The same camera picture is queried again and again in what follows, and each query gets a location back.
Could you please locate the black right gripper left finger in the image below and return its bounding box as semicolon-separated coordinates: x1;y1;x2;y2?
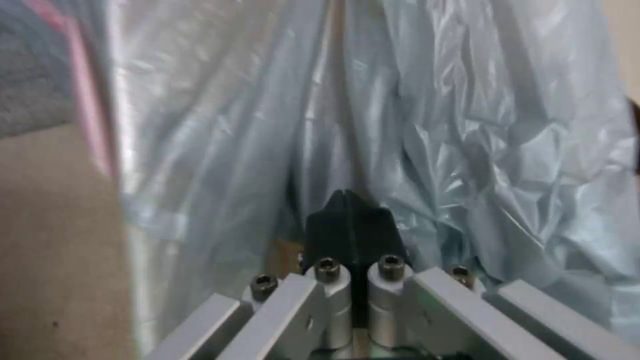
144;189;362;360

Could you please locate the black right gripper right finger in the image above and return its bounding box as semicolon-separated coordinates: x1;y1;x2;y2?
343;191;617;360

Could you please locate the translucent pale blue garbage bag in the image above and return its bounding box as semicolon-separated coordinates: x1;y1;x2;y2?
102;0;640;360

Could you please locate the grey fabric cloth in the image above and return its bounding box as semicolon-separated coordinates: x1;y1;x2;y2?
0;0;84;138

